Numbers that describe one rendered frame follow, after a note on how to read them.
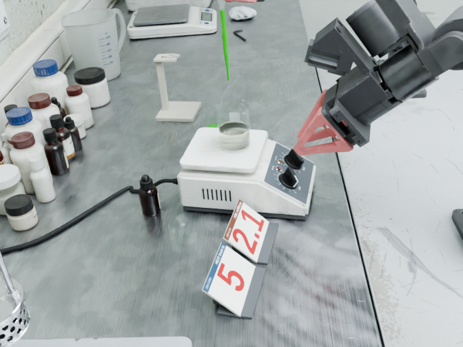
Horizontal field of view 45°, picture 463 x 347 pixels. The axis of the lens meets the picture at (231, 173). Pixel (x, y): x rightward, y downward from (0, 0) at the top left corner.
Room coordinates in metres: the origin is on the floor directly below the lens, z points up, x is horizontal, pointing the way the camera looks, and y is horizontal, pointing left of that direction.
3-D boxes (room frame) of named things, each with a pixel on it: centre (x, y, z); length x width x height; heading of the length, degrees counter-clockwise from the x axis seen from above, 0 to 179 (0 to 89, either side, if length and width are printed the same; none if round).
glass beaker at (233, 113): (0.75, -0.01, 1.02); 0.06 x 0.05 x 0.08; 22
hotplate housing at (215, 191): (0.75, -0.02, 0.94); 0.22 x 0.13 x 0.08; 75
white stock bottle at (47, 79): (1.08, 0.36, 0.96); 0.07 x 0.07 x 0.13
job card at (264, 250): (0.62, -0.02, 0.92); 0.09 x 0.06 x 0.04; 163
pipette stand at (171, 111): (1.07, 0.10, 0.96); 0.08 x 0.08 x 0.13; 77
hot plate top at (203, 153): (0.76, 0.01, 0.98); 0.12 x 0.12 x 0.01; 75
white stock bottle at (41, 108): (0.96, 0.35, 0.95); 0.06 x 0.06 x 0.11
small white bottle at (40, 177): (0.78, 0.32, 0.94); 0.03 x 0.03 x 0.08
